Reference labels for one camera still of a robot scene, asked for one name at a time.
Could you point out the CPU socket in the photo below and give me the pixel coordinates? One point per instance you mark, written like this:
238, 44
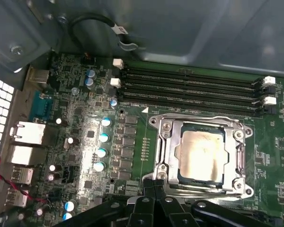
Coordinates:
245, 189

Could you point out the silver USB port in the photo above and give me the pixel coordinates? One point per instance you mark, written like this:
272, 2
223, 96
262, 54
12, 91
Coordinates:
26, 154
22, 175

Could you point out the green motherboard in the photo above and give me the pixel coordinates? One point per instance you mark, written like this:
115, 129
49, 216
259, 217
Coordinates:
269, 146

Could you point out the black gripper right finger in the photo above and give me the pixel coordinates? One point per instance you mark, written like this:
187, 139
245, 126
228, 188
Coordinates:
170, 212

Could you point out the blue board connector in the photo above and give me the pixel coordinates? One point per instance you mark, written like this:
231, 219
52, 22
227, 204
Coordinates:
41, 106

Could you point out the metal socket cover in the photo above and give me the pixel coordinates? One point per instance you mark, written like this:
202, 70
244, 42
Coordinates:
171, 156

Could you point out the black open PC case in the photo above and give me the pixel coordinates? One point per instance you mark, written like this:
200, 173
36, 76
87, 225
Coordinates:
203, 28

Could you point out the blue topped capacitor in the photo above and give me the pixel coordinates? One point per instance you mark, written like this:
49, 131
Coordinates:
88, 82
105, 122
91, 73
98, 166
101, 152
104, 137

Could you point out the silver network port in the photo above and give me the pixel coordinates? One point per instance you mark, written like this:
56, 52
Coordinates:
28, 133

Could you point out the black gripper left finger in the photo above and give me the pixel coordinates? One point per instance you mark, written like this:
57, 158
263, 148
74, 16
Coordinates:
142, 212

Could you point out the silver topped CPU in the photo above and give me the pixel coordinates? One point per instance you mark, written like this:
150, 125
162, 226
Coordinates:
198, 153

